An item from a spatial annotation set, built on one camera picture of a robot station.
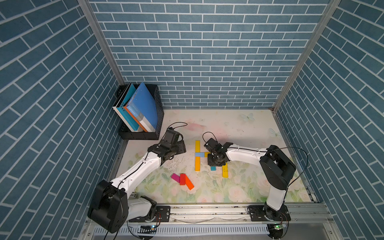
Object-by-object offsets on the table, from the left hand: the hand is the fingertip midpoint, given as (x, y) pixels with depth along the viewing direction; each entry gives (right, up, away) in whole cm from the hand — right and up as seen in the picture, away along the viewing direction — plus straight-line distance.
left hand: (185, 146), depth 85 cm
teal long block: (+17, -14, +4) cm, 22 cm away
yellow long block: (+7, -3, +14) cm, 16 cm away
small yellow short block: (+12, -4, -3) cm, 13 cm away
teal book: (-35, +22, -4) cm, 42 cm away
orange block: (+2, -21, -1) cm, 21 cm away
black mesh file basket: (-41, +7, +14) cm, 44 cm away
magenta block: (-6, -18, +1) cm, 19 cm away
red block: (-1, -18, -2) cm, 19 cm away
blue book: (-29, +26, +11) cm, 41 cm away
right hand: (+15, -12, +6) cm, 20 cm away
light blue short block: (+8, -7, +12) cm, 16 cm away
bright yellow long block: (+24, -15, +3) cm, 28 cm away
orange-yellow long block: (+7, -12, +6) cm, 15 cm away
